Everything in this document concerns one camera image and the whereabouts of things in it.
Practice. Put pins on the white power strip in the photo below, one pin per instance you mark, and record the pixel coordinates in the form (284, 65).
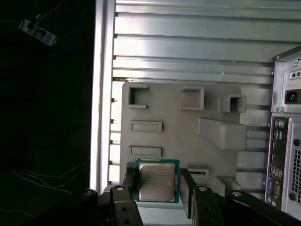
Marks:
(38, 33)

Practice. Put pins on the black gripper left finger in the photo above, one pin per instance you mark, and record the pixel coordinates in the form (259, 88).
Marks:
(122, 204)

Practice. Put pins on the grey power supply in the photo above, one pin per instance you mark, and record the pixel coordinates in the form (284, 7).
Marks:
(292, 80)

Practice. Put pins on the grey parts rack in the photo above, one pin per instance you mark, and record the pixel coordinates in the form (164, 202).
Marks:
(178, 131)

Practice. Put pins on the silver CPU chip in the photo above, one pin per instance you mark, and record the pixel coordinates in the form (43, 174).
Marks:
(156, 180)

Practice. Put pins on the black PC case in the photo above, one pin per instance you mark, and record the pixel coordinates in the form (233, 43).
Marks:
(277, 89)

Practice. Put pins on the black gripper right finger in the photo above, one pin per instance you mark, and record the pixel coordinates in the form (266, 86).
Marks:
(204, 207)

